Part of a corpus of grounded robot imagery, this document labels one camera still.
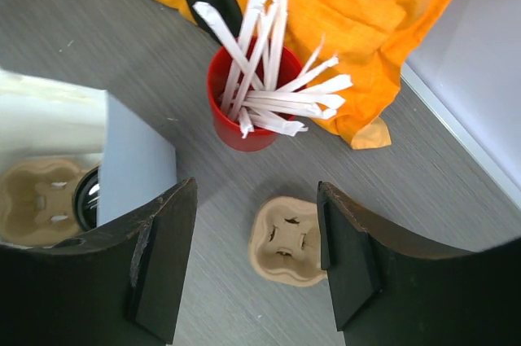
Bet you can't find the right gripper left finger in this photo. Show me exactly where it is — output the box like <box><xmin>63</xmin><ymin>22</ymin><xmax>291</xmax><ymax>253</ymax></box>
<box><xmin>1</xmin><ymin>178</ymin><xmax>198</xmax><ymax>345</ymax></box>

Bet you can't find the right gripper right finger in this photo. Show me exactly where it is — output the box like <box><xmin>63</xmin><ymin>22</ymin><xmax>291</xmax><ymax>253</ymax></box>
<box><xmin>317</xmin><ymin>182</ymin><xmax>520</xmax><ymax>345</ymax></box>

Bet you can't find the single black cup lid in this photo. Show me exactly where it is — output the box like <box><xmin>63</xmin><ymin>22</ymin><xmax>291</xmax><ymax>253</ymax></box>
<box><xmin>72</xmin><ymin>167</ymin><xmax>100</xmax><ymax>231</ymax></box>

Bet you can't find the pulp cup carrier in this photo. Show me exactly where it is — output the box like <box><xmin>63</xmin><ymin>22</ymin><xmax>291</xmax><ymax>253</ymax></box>
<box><xmin>1</xmin><ymin>158</ymin><xmax>90</xmax><ymax>247</ymax></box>
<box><xmin>248</xmin><ymin>196</ymin><xmax>327</xmax><ymax>287</ymax></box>

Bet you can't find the light blue paper bag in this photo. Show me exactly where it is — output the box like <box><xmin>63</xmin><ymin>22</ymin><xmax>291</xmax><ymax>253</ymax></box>
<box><xmin>1</xmin><ymin>71</ymin><xmax>177</xmax><ymax>227</ymax></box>

